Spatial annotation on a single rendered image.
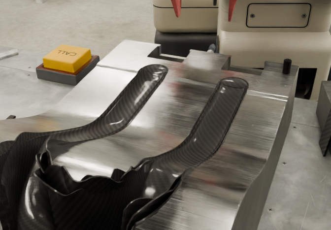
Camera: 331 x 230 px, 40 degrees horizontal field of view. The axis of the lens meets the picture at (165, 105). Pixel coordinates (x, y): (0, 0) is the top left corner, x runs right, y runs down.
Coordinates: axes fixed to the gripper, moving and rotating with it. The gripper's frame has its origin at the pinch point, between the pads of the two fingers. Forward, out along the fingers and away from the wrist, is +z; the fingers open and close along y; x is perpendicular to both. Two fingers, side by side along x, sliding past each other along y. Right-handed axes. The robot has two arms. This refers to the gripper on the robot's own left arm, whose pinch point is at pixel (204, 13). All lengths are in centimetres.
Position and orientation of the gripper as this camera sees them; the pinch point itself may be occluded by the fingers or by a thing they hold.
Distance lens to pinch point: 70.0
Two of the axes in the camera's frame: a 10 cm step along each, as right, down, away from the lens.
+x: 2.5, -5.2, 8.2
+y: 9.7, 1.2, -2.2
